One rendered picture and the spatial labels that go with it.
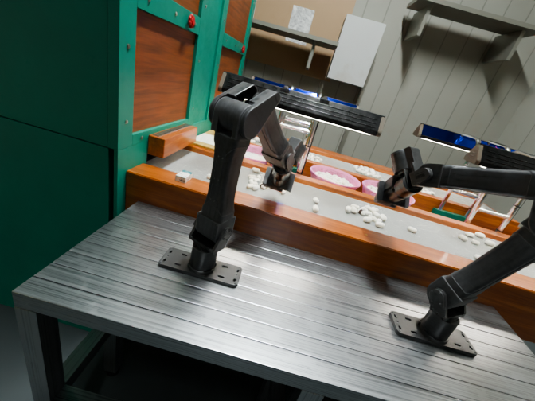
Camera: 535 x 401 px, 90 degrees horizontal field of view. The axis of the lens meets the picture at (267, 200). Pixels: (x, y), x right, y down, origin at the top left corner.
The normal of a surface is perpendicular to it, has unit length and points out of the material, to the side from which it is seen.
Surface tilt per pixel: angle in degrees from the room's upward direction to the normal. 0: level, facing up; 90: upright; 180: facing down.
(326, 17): 90
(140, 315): 0
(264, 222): 90
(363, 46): 90
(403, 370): 0
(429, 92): 90
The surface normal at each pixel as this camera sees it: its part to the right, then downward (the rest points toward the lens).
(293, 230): -0.15, 0.40
